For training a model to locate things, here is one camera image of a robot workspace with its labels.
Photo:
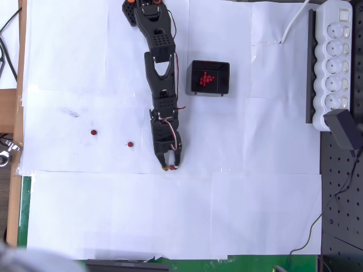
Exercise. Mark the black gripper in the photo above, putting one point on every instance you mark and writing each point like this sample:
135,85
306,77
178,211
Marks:
164,147

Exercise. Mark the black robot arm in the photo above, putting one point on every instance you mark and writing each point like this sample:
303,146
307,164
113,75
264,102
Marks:
158,42

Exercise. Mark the black open box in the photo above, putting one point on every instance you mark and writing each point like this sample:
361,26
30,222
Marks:
223,76

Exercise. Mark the white paper table cover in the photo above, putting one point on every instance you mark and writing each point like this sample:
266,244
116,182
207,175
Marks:
170,212

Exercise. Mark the black flat device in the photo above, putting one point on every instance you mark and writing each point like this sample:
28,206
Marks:
127,267

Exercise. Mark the small black yellow-edged object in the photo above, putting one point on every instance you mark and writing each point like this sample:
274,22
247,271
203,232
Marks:
278,269

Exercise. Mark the green cutting mat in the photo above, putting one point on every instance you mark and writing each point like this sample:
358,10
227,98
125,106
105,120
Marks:
24,212

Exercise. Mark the metal clamp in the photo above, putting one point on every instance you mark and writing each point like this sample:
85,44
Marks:
5,155

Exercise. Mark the white power strip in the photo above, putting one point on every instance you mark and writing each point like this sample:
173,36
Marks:
321,85

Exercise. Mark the black power adapter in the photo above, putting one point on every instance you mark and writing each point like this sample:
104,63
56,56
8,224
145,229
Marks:
341,129

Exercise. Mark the blurred grey rounded object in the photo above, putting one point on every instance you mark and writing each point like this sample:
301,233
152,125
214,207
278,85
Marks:
28,260

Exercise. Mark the black pegboard panel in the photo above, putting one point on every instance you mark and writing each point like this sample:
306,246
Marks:
340,212

